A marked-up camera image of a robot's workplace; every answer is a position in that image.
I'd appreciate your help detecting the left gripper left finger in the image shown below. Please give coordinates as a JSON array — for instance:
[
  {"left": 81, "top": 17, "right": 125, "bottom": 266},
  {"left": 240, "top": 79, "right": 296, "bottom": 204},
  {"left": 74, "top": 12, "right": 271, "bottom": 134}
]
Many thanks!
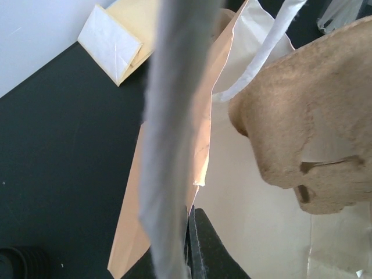
[{"left": 123, "top": 203, "right": 191, "bottom": 279}]

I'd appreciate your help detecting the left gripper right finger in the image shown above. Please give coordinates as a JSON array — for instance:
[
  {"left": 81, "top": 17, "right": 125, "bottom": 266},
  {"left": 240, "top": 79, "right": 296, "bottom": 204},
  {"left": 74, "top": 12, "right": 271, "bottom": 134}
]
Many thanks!
[{"left": 188, "top": 207, "right": 249, "bottom": 278}]

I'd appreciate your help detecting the brown pulp cup carrier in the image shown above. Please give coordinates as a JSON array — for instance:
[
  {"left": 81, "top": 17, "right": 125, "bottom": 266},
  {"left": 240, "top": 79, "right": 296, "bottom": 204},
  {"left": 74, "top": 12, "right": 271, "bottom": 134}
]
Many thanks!
[{"left": 228, "top": 17, "right": 371, "bottom": 214}]

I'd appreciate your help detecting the left black lid stack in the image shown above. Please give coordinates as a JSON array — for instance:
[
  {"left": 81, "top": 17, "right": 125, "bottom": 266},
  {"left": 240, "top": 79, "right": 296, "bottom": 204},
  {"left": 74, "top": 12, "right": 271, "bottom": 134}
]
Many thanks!
[{"left": 1, "top": 246, "right": 52, "bottom": 279}]

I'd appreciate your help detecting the tan flat paper bag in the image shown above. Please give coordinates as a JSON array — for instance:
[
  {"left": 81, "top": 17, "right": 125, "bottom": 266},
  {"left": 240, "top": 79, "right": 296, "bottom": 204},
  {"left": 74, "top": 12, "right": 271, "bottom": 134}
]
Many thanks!
[{"left": 78, "top": 0, "right": 160, "bottom": 86}]

